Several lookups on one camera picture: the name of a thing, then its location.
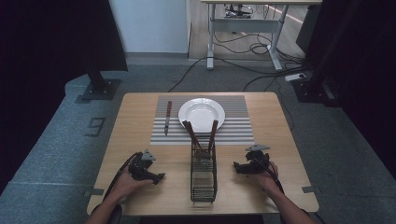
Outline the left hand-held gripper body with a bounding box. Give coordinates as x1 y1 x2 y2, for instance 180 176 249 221
127 148 157 182

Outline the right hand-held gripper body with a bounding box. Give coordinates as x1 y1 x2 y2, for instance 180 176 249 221
244 144 271 175

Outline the person's left hand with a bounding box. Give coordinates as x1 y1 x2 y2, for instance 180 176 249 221
114 169 154 203

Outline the person's right hand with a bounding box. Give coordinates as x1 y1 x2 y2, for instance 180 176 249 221
247 161 281 196

